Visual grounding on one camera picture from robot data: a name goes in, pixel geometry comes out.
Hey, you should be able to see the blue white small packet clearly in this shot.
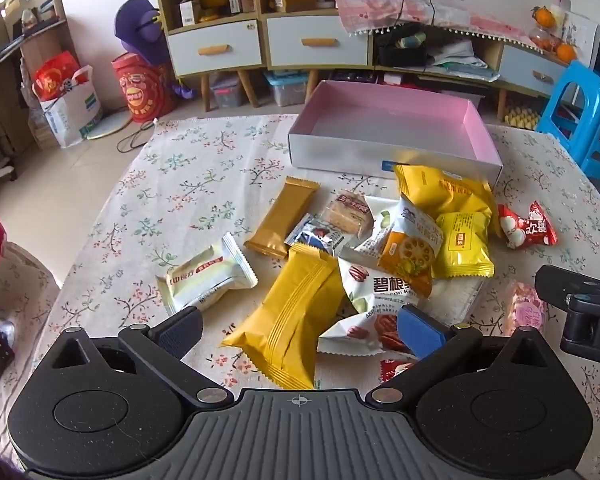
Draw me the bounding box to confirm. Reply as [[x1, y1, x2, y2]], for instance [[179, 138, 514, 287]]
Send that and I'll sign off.
[[285, 212, 346, 257]]

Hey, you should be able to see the long wooden tv stand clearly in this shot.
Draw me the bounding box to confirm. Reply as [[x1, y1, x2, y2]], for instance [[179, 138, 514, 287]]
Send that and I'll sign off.
[[372, 25, 571, 121]]

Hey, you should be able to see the black floor cable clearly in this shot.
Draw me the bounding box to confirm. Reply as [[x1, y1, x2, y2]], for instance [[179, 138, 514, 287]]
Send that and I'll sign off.
[[117, 117, 158, 153]]

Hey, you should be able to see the red gift bag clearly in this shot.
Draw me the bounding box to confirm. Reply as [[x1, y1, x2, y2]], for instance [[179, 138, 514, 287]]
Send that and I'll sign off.
[[32, 51, 83, 101]]

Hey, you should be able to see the yellow egg tray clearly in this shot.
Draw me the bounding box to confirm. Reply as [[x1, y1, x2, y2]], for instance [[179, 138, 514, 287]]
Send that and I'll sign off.
[[502, 105, 541, 128]]

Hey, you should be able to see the golden brown bar packet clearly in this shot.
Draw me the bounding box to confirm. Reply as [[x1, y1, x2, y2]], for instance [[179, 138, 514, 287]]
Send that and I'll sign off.
[[244, 176, 321, 260]]

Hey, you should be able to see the small yellow snack packet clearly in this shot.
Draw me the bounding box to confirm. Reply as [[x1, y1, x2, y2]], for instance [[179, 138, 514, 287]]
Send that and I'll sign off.
[[432, 211, 496, 280]]

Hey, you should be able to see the blue lid storage bin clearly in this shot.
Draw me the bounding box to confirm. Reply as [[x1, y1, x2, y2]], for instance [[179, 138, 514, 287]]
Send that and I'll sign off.
[[265, 71, 311, 108]]

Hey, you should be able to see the clear sandwich cake packet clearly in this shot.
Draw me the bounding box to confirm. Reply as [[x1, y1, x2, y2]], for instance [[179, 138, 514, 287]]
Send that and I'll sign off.
[[322, 189, 376, 241]]

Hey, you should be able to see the red white candy packet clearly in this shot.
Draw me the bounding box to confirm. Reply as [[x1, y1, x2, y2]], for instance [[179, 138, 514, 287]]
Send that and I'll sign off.
[[497, 201, 559, 251]]

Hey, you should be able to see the clear white snack packet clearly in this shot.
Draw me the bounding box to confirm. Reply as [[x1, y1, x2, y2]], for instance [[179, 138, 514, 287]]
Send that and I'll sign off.
[[427, 276, 486, 326]]

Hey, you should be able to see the short wooden drawer cabinet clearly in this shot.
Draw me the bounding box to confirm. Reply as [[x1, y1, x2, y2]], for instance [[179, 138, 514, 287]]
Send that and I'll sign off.
[[259, 5, 376, 106]]

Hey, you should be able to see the yellow pleated snack packet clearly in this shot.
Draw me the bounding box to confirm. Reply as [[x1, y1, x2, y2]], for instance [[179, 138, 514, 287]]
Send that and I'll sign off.
[[221, 242, 340, 391]]

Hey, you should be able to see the wooden corner shelf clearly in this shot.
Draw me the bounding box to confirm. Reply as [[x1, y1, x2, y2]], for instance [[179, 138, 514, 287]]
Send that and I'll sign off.
[[0, 0, 73, 151]]

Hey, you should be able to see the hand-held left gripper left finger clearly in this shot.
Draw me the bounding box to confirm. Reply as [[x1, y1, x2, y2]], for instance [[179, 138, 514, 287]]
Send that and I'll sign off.
[[45, 305, 233, 409]]

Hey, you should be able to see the glass jar of oranges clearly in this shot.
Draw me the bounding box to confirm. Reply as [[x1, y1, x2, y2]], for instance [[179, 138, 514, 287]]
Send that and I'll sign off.
[[529, 27, 561, 53]]

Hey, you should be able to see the grey clear storage bin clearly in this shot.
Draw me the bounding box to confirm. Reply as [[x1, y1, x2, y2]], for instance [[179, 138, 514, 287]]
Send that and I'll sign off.
[[212, 72, 248, 108]]

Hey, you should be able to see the white green print snack packet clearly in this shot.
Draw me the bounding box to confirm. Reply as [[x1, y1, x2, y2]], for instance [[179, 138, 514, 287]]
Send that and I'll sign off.
[[356, 195, 406, 256]]

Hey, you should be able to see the white carton box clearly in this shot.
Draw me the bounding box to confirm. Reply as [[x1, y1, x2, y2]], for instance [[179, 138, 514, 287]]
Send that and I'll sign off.
[[179, 0, 203, 26]]

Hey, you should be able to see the pink cardboard box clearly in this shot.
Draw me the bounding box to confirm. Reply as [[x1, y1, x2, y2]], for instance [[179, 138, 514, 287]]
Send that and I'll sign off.
[[287, 80, 504, 187]]

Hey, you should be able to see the large yellow snack bag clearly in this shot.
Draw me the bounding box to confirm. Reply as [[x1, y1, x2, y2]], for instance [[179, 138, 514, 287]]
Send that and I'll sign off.
[[394, 164, 499, 236]]

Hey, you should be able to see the yellow round item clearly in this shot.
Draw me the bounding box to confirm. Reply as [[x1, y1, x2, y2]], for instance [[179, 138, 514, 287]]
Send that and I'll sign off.
[[200, 0, 231, 23]]

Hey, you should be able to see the red cylinder bucket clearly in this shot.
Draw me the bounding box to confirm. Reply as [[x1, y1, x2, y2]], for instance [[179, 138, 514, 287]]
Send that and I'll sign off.
[[111, 52, 178, 123]]

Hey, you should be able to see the blue plastic stool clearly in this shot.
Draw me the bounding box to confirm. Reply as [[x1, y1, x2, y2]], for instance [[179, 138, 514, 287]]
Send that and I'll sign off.
[[536, 60, 600, 191]]

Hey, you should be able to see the cream white snack packet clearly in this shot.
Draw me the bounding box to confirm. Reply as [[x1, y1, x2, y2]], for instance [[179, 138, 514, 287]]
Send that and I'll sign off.
[[156, 232, 258, 317]]

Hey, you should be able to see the white orange print snack packet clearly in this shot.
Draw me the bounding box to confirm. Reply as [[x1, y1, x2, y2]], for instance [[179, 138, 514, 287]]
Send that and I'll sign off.
[[377, 197, 446, 298]]

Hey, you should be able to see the white shopping bag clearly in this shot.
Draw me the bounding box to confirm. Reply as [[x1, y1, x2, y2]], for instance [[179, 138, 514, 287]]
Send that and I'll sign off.
[[40, 65, 103, 148]]

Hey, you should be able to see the round gold floor base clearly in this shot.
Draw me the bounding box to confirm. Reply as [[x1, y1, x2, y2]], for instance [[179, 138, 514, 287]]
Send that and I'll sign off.
[[85, 109, 133, 141]]

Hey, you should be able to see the pink cherry print cloth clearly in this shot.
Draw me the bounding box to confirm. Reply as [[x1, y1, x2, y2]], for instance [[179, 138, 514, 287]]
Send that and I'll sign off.
[[332, 0, 551, 53]]

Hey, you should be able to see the pink snack packet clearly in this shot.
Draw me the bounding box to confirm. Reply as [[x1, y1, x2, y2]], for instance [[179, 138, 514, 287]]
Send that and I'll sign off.
[[505, 280, 548, 336]]

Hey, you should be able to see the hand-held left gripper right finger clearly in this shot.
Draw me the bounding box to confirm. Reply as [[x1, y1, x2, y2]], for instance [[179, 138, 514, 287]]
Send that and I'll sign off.
[[365, 304, 556, 409]]

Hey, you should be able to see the purple plush toy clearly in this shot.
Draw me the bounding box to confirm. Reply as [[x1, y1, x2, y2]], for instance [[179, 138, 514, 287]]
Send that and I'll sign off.
[[114, 0, 196, 103]]

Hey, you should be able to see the black bag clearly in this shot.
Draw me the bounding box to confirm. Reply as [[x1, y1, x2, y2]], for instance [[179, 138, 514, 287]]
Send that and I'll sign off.
[[377, 30, 428, 68]]

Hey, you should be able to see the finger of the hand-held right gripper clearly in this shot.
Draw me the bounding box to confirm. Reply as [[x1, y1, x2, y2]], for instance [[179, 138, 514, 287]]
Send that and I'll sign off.
[[534, 264, 600, 307]]

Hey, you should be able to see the pile of documents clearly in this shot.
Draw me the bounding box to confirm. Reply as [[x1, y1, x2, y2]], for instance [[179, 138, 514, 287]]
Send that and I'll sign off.
[[427, 40, 501, 81]]

